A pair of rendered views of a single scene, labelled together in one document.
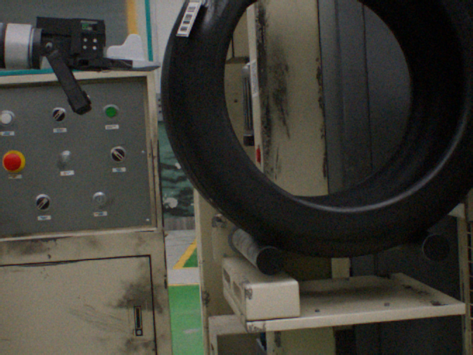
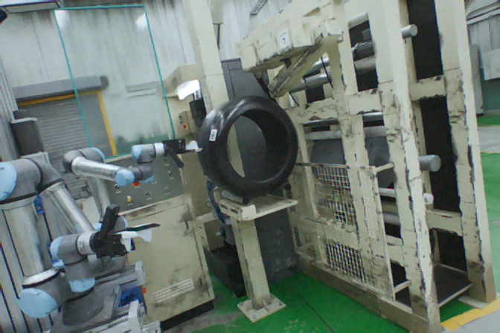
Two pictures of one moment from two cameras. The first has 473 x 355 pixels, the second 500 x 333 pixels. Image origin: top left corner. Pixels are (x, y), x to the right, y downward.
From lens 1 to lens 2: 0.58 m
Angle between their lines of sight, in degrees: 18
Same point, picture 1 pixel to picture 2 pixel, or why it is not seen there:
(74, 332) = (167, 233)
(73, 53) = (177, 149)
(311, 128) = (236, 156)
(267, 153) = not seen: hidden behind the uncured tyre
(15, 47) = (159, 151)
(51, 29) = (168, 143)
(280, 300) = (250, 210)
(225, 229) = (218, 192)
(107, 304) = (176, 222)
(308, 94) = (234, 146)
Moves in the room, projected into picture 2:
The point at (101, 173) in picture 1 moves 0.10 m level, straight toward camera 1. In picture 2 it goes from (166, 180) to (169, 181)
